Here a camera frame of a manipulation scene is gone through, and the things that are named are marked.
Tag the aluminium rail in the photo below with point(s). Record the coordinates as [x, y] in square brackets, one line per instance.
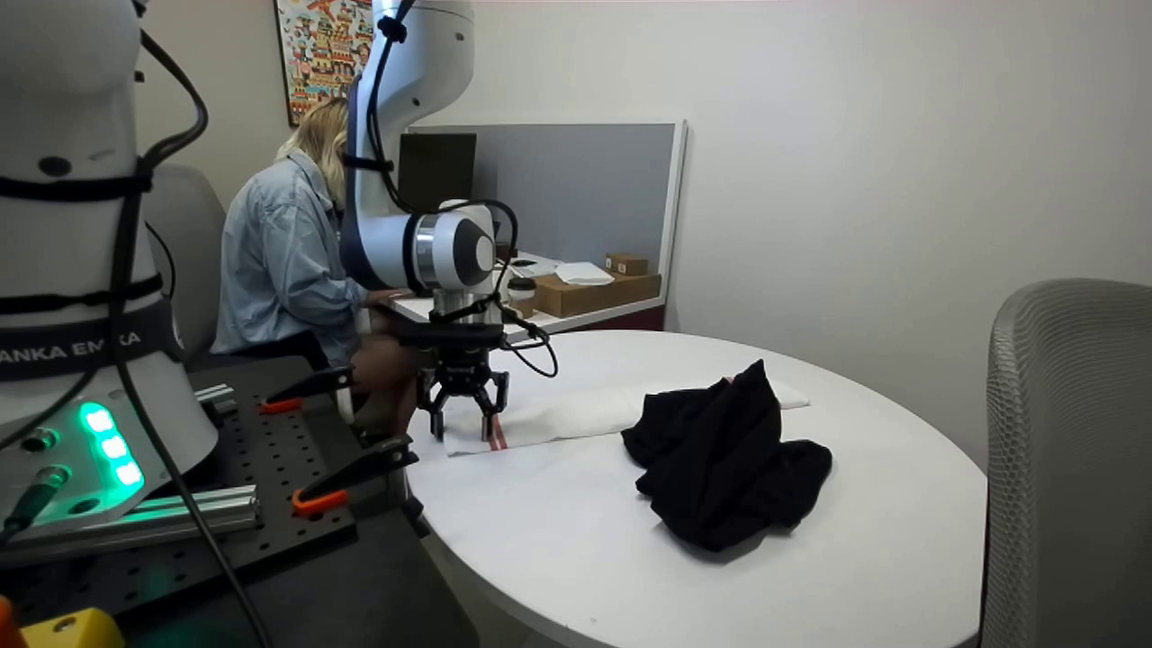
[180, 510]

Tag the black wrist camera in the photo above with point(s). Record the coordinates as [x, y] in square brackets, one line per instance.
[450, 327]

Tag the black computer monitor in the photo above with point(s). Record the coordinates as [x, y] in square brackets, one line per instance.
[438, 172]

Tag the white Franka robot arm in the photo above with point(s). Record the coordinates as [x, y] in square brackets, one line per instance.
[72, 240]

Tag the black crumpled cloth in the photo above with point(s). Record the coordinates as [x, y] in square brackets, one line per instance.
[722, 470]

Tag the grey chair of person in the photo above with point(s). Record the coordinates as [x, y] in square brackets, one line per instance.
[183, 254]

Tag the white office desk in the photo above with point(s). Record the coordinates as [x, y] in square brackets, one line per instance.
[577, 318]

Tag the small cardboard box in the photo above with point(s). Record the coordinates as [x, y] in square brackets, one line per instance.
[626, 264]

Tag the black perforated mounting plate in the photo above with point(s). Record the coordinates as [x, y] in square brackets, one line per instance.
[258, 470]

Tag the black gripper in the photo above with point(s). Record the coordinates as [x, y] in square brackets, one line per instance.
[460, 374]

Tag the large cardboard box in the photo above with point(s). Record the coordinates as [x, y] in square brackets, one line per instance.
[595, 292]

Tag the black clamp with orange tips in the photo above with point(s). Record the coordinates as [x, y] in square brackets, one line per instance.
[346, 472]
[308, 385]

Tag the grey mesh office chair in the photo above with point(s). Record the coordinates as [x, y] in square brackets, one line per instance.
[1068, 478]

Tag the colourful wall poster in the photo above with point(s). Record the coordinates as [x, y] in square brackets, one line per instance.
[322, 54]

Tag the seated person in blue shirt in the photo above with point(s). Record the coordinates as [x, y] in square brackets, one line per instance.
[280, 264]

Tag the red striped white towel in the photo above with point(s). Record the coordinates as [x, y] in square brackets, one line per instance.
[561, 422]

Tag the yellow plastic object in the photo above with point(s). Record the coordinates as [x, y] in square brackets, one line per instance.
[72, 626]

